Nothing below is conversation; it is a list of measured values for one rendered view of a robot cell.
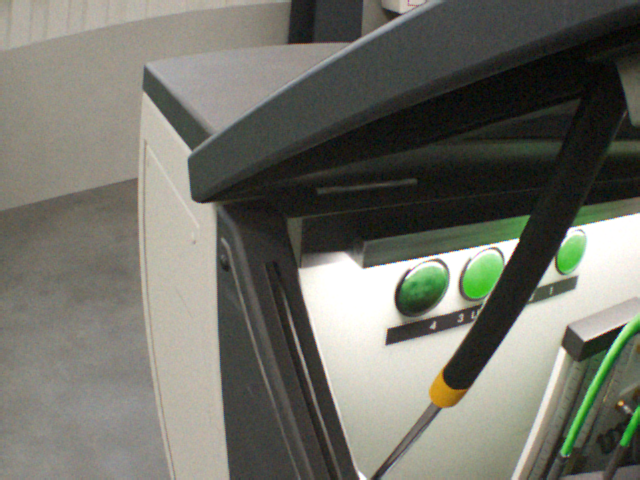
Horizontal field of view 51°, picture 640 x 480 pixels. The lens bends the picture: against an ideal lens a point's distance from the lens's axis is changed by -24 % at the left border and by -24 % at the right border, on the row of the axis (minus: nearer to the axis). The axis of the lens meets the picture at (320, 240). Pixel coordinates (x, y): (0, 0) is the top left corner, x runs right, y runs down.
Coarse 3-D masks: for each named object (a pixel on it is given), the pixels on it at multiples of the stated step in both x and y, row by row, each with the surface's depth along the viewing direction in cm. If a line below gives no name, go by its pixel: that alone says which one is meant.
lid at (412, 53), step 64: (448, 0) 24; (512, 0) 21; (576, 0) 18; (320, 64) 34; (384, 64) 29; (448, 64) 25; (512, 64) 22; (576, 64) 28; (256, 128) 42; (320, 128) 35; (384, 128) 44; (448, 128) 38; (512, 128) 42; (192, 192) 55; (256, 192) 54; (320, 192) 58
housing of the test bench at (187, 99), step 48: (288, 48) 82; (336, 48) 83; (144, 96) 78; (192, 96) 64; (240, 96) 64; (144, 144) 79; (192, 144) 61; (144, 192) 81; (144, 240) 83; (192, 240) 63; (144, 288) 87; (192, 288) 66; (192, 336) 69; (192, 384) 73; (192, 432) 79
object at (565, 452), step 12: (636, 324) 59; (624, 336) 62; (612, 348) 64; (612, 360) 65; (600, 372) 67; (600, 384) 68; (588, 396) 69; (588, 408) 70; (576, 420) 71; (576, 432) 72; (564, 444) 74; (564, 456) 74
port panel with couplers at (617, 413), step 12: (636, 336) 85; (636, 348) 86; (636, 360) 88; (624, 372) 87; (636, 372) 90; (624, 384) 89; (636, 384) 91; (624, 396) 91; (636, 396) 92; (612, 408) 91; (624, 408) 89; (636, 408) 95; (612, 420) 93; (600, 432) 92
